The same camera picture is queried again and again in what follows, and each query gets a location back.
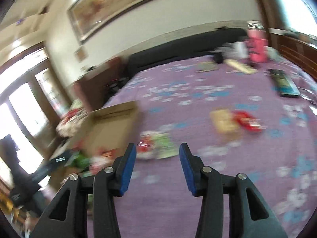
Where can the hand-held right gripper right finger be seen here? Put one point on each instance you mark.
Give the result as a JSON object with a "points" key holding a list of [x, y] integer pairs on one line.
{"points": [[188, 171]]}

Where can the framed wall painting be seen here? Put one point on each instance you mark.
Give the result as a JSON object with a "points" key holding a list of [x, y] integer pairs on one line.
{"points": [[111, 5]]}

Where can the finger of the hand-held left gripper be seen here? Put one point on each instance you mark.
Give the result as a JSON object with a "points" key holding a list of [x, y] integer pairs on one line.
{"points": [[50, 167]]}

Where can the small red snack packet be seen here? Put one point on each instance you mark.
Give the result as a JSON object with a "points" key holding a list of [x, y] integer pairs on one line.
{"points": [[145, 147]]}

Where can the pink bottle with knit sleeve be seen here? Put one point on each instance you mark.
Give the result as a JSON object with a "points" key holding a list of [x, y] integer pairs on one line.
{"points": [[257, 52]]}

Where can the brown armchair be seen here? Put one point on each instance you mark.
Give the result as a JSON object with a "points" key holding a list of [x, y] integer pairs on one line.
{"points": [[99, 89]]}

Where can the cardboard box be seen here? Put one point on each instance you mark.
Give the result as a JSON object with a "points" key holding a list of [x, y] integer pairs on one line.
{"points": [[111, 129]]}

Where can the black sofa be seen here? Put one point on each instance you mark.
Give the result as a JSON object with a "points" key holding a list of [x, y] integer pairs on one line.
{"points": [[173, 49]]}

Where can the cream-coloured tube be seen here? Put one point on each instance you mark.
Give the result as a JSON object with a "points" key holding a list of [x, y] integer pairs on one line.
{"points": [[241, 67]]}

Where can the tan snack packet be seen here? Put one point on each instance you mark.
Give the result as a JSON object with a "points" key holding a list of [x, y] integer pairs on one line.
{"points": [[224, 122]]}

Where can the wooden glass door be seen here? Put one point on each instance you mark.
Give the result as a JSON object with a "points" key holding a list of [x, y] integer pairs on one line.
{"points": [[22, 99]]}

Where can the pale green cup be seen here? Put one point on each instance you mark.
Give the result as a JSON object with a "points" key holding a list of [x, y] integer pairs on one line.
{"points": [[272, 53]]}

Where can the black smartphone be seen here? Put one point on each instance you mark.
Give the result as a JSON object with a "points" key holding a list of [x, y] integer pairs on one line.
{"points": [[283, 83]]}

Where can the red and white snack packet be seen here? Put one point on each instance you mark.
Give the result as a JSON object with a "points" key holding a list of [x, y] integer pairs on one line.
{"points": [[247, 121]]}

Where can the green and white snack packet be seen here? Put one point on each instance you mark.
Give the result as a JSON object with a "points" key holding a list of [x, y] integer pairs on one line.
{"points": [[166, 145]]}

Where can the green booklet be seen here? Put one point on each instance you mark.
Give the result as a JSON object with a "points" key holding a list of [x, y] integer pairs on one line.
{"points": [[206, 67]]}

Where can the white plastic jar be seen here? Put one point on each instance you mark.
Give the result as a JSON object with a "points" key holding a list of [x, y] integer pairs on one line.
{"points": [[239, 49]]}

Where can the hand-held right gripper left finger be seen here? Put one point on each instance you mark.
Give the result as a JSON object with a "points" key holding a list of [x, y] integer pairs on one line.
{"points": [[127, 171]]}

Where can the purple floral tablecloth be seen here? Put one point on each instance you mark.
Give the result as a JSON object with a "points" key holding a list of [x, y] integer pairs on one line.
{"points": [[198, 91]]}

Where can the pile of assorted snack packets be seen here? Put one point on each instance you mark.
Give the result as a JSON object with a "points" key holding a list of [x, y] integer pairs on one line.
{"points": [[81, 162]]}

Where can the window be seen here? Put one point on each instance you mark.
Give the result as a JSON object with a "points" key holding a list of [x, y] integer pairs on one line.
{"points": [[289, 2]]}

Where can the small wall plaque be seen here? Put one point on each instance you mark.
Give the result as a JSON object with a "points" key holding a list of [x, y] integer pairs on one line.
{"points": [[80, 54]]}

